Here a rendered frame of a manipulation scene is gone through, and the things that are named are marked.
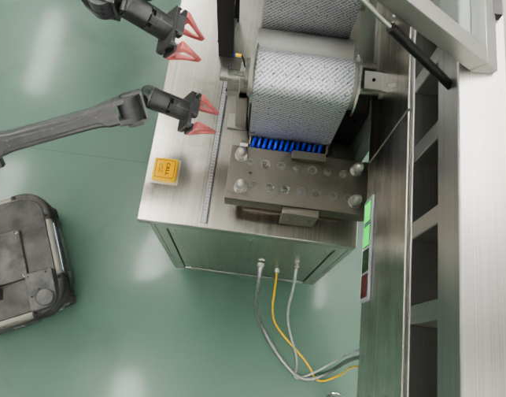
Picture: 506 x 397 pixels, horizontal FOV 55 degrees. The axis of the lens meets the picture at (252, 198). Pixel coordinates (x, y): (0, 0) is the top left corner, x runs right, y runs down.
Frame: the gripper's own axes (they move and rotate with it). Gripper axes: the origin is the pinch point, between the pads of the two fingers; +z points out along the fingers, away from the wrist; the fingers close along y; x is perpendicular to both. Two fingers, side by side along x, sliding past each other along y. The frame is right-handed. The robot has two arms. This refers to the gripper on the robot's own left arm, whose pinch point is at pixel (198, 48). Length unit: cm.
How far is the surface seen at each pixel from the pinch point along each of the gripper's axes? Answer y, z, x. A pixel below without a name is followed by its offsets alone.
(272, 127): 7.4, 29.1, -3.3
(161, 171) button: 17.4, 16.4, -36.7
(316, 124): 7.6, 34.9, 7.7
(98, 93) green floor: -57, 31, -144
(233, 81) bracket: -0.8, 15.2, -5.2
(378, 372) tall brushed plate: 68, 36, 28
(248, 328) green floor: 53, 102, -86
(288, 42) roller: -10.0, 21.1, 8.3
